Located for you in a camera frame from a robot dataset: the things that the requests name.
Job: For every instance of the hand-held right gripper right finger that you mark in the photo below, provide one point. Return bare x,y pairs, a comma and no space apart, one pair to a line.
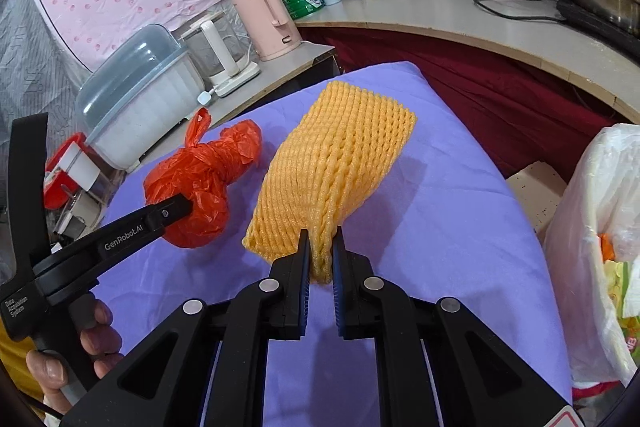
340,292

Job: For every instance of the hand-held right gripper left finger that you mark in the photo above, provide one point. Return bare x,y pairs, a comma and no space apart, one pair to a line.
304,287

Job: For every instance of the beige speckled board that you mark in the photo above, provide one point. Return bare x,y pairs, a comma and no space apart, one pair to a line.
537,192

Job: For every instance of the dark red curtain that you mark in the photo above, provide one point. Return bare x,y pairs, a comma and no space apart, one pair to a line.
475,107

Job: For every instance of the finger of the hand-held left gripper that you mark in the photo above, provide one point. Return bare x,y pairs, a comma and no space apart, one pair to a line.
135,232

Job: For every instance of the white power plug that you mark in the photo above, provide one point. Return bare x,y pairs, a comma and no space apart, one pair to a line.
205,97

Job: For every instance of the white lidded glass jar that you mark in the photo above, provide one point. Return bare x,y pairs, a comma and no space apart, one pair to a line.
90,172

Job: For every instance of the white glass electric kettle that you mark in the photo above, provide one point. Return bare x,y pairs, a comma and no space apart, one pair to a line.
220,52

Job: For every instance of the red plastic bag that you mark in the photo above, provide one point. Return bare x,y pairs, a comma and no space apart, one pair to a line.
210,172

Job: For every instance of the purple tablecloth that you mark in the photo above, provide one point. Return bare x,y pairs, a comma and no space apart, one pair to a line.
440,232

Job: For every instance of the white dish box grey lid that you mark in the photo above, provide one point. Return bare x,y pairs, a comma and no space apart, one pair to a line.
145,97

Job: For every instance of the person's left hand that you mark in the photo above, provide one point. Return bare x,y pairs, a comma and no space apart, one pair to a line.
100,332

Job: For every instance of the grey mesh cloth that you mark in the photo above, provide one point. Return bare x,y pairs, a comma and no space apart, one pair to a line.
30,57

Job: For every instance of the orange plastic wrapper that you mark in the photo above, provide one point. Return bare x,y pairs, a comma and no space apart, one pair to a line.
606,246

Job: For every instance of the white plastic trash bag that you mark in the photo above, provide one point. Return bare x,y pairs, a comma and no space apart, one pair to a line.
575,257

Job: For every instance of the yellow foam fruit net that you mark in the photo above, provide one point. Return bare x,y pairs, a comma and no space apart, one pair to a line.
330,167

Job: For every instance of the black induction cooker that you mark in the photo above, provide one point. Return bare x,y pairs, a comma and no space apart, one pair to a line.
600,32

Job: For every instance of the pink electric kettle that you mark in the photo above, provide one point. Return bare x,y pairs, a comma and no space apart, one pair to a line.
265,22

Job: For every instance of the yellow green-edged packet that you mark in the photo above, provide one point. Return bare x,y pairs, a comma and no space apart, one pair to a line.
622,282

